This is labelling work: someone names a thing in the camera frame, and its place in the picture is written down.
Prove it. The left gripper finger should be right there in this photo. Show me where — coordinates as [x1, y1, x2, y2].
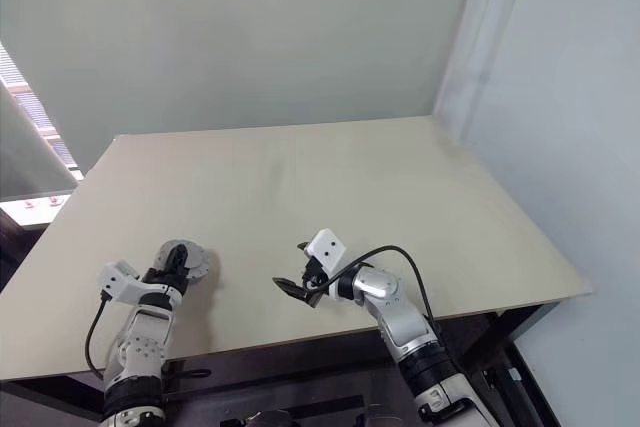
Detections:
[166, 243, 190, 273]

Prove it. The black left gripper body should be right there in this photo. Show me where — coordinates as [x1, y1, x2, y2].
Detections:
[141, 265, 191, 295]

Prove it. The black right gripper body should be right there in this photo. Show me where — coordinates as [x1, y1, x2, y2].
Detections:
[298, 256, 330, 309]

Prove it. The grey round motor cover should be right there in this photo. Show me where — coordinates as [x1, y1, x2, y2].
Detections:
[159, 238, 212, 284]

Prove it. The dark brown cabinet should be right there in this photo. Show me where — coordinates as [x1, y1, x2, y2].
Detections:
[0, 211, 47, 294]

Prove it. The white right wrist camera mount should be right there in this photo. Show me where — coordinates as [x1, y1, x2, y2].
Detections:
[305, 228, 349, 274]

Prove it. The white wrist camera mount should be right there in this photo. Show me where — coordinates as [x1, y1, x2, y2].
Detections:
[96, 260, 182, 306]
[305, 228, 349, 274]

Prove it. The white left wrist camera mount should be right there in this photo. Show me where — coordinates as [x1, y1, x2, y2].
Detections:
[96, 260, 182, 306]

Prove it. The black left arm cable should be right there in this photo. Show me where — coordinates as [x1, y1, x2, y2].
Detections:
[85, 290, 110, 381]

